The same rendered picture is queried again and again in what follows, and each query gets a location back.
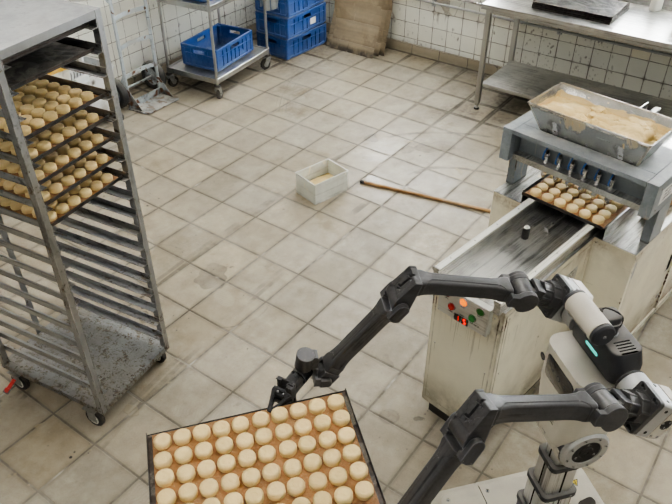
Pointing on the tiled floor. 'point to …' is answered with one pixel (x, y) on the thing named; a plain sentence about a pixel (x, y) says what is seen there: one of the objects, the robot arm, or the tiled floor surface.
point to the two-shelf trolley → (212, 49)
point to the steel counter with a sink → (640, 21)
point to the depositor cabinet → (612, 257)
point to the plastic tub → (321, 181)
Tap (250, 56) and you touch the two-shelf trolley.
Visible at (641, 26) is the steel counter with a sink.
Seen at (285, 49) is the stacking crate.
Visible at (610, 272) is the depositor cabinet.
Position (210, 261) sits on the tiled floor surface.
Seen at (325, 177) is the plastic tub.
